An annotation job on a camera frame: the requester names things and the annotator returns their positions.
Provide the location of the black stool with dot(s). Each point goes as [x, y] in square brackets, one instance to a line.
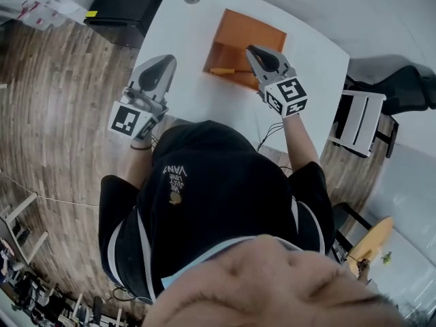
[340, 216]

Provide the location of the person's right forearm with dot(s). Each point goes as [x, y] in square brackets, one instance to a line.
[297, 141]

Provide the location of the yellow sticker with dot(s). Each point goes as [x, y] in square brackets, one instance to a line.
[91, 13]

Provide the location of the orange box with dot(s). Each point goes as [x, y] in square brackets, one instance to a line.
[248, 26]

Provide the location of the person's left forearm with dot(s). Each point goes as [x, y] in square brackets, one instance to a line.
[139, 165]

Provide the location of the yellow round table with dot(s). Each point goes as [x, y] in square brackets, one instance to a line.
[371, 240]

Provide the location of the white slatted stand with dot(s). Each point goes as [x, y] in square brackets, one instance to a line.
[357, 121]

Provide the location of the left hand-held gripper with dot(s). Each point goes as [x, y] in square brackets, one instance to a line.
[124, 119]

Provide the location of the person's black shirt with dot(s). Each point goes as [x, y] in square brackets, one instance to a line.
[221, 182]

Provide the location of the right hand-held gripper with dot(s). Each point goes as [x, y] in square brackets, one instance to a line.
[289, 94]

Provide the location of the white wooden frame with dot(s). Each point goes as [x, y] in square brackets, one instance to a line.
[25, 204]

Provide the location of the small green plant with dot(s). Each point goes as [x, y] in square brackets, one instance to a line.
[386, 258]

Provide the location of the white cardboard boxes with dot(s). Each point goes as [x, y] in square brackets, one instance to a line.
[51, 9]

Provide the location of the black cabinet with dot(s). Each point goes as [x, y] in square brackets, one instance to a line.
[126, 5]

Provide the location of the cluttered workbench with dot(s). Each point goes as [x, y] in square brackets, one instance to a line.
[41, 295]

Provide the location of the black wrist band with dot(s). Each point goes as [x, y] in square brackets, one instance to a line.
[141, 147]

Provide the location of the black office chair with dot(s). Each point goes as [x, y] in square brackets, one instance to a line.
[405, 87]

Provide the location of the person's face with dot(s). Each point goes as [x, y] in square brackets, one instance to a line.
[272, 284]

